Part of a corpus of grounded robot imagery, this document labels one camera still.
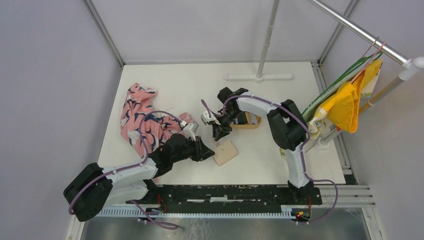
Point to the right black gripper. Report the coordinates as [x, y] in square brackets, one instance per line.
[219, 132]

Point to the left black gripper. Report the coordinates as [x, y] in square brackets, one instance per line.
[203, 151]

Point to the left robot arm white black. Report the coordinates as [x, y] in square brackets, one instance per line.
[96, 187]

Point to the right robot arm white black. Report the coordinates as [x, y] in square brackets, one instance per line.
[287, 126]

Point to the oval wooden card tray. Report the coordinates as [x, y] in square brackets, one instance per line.
[246, 120]

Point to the pink patterned garment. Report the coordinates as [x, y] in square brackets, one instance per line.
[156, 136]

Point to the white rack pole with base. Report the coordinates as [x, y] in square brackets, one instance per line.
[259, 76]

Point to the yellow dinosaur print garment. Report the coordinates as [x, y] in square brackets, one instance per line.
[341, 102]

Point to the pink clothes hanger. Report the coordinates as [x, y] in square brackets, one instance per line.
[369, 60]

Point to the green clothes hanger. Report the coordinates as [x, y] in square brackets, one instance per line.
[334, 86]

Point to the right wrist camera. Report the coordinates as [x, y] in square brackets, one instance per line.
[209, 119]

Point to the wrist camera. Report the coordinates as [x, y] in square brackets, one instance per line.
[189, 129]
[209, 119]

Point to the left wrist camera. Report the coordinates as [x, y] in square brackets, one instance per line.
[189, 129]

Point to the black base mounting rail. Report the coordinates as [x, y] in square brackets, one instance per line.
[227, 199]

